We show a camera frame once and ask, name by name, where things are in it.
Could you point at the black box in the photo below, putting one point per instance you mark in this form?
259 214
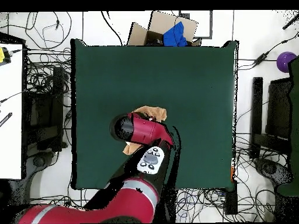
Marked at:
231 200

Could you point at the brown cardboard box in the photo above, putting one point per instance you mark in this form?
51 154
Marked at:
161 23

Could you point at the purple ball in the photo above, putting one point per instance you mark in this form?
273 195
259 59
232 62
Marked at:
283 61

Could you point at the white table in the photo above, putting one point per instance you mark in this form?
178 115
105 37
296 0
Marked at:
10 116

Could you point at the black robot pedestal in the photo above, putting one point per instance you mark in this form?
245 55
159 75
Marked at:
169 205

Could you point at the black rod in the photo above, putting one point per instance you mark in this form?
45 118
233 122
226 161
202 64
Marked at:
290 22

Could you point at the blue cloth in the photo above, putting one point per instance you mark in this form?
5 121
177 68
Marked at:
174 36

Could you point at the yellow black tool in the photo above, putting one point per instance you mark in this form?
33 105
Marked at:
3 56

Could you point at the black floor frame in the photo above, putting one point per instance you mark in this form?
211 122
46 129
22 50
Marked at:
211 25

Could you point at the dark green draped cloth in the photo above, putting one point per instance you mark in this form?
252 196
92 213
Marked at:
294 116

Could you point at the black upright post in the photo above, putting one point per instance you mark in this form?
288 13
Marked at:
256 105

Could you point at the orange terry towel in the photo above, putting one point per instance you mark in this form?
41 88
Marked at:
158 112

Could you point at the black bar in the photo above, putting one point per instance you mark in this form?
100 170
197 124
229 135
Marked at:
5 119

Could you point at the dark green table cloth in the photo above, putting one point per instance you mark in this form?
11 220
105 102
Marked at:
151 70

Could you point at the black equipment stand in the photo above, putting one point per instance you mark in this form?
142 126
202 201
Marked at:
57 105

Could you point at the black power adapter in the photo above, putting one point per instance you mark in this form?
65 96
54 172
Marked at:
260 59

